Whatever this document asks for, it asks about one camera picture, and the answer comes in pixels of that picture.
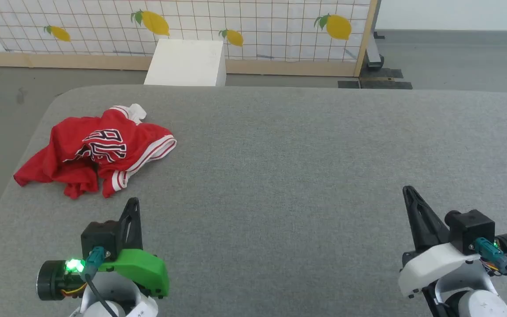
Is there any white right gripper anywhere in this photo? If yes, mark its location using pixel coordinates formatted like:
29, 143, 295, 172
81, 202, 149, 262
398, 186, 507, 299

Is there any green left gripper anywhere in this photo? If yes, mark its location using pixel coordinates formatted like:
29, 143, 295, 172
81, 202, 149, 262
37, 197, 169, 301

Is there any red white basketball jersey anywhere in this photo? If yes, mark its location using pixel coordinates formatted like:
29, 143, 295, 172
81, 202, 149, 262
14, 104, 177, 199

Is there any white paper label tag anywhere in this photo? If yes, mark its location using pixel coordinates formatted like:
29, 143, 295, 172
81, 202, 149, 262
126, 297, 159, 317

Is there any grey fabric sofa cushion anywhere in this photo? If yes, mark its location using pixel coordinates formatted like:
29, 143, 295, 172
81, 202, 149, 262
0, 85, 507, 317

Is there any large black floor mat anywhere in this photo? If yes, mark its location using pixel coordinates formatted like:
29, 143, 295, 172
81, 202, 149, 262
359, 68, 413, 90

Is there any white box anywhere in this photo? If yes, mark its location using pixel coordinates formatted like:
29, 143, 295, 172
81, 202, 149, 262
143, 39, 227, 87

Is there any grey metal stand with caster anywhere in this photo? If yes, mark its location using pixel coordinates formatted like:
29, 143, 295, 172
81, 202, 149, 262
366, 0, 386, 71

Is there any lemon print grid partition screen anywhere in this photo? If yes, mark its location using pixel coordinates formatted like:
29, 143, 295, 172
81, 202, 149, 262
0, 0, 378, 78

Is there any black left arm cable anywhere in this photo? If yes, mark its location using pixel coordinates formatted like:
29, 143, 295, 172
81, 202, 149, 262
83, 247, 118, 317

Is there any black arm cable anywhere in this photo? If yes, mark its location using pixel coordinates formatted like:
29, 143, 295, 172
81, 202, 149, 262
474, 238, 507, 296
83, 247, 118, 317

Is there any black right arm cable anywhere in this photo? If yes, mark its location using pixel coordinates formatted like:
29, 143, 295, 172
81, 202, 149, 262
474, 238, 507, 296

